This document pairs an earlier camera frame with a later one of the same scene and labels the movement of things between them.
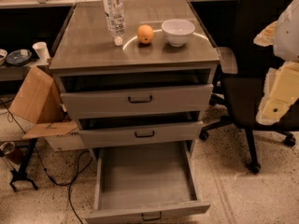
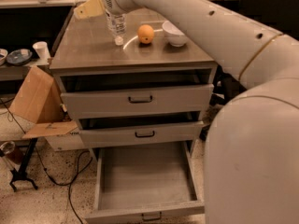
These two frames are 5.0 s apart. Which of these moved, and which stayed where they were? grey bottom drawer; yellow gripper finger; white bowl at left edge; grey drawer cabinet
Moved: yellow gripper finger
Stayed: white bowl at left edge; grey drawer cabinet; grey bottom drawer
